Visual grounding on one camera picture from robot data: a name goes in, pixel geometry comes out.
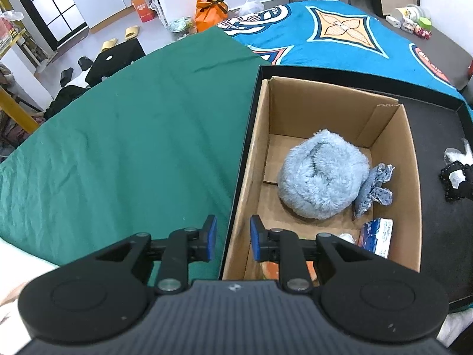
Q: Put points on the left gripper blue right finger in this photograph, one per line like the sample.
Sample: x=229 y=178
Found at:
x=286 y=249

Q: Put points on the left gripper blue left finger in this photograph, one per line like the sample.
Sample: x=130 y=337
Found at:
x=182 y=248

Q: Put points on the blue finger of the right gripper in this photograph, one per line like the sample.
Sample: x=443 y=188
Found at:
x=466 y=187

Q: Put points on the plush hamburger toy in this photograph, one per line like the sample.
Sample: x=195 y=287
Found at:
x=271 y=271

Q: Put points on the grey fluffy plush toy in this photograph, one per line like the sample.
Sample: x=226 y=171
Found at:
x=322 y=176

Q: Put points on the blue denim fabric piece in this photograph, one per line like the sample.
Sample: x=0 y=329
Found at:
x=372 y=190

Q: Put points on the blue tissue pack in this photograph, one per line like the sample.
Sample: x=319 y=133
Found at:
x=375 y=236

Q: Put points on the black shallow tray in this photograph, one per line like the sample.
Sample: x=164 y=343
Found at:
x=446 y=227

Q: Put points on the green cloth sheet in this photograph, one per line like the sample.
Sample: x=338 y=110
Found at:
x=154 y=148

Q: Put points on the grey mattress pad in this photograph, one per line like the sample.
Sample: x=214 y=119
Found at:
x=443 y=52

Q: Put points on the brown cardboard box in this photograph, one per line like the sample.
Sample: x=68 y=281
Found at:
x=383 y=137

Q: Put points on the green lidded jar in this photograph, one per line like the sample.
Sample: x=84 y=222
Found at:
x=425 y=23

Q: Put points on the white round container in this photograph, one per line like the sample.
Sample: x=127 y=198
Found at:
x=411 y=11

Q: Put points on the blue patterned blanket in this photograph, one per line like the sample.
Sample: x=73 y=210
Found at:
x=325 y=55

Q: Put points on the black shoe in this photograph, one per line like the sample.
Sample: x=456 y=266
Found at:
x=66 y=76

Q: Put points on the yellow slipper left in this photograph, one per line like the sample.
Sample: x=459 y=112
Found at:
x=108 y=44

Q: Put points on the yellow slipper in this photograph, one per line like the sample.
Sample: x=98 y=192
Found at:
x=132 y=32
x=108 y=44

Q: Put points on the yellow slipper right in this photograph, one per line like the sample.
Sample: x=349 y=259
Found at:
x=132 y=32

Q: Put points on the orange gift bag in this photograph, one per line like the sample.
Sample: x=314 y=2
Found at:
x=209 y=13

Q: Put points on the white plastic bag on floor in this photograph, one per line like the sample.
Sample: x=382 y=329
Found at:
x=250 y=7

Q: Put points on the orange cardboard box on floor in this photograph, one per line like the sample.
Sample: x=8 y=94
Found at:
x=144 y=11

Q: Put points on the yellow table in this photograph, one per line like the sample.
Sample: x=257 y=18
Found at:
x=8 y=103

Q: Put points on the black framed glass door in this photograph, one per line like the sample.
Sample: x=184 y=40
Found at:
x=57 y=20

